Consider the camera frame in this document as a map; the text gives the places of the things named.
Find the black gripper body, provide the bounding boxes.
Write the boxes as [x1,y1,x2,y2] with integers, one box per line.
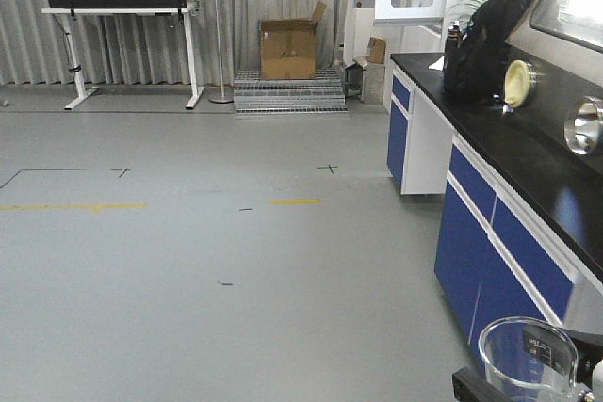
[563,329,602,401]

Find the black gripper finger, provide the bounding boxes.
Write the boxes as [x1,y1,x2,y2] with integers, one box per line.
[451,367,511,402]

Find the clear glass beaker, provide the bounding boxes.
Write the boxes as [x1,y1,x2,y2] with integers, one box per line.
[478,316,578,401]

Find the blue lab bench cabinet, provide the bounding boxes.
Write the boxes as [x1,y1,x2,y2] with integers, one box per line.
[385,53,602,347]

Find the yellow glove port cover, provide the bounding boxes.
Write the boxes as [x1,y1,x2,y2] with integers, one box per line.
[504,59,534,108]

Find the grey glove box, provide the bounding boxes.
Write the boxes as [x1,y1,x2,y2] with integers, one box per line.
[507,0,602,156]

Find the black backpack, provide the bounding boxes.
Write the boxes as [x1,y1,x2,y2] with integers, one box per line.
[443,0,533,103]

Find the dark bottle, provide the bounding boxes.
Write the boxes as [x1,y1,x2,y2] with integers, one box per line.
[443,21,463,71]

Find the metal grate steps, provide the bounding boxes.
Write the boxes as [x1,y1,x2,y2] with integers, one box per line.
[234,68,349,116]

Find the small cardboard box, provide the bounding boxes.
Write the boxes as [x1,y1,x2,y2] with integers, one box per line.
[367,37,386,64]

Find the large cardboard box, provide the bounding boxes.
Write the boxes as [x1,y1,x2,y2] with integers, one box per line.
[259,1,327,80]

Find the white standing desk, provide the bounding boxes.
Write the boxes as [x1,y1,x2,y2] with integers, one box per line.
[41,1,204,111]

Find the steel glove port ring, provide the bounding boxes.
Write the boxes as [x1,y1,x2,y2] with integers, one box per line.
[563,95,603,156]

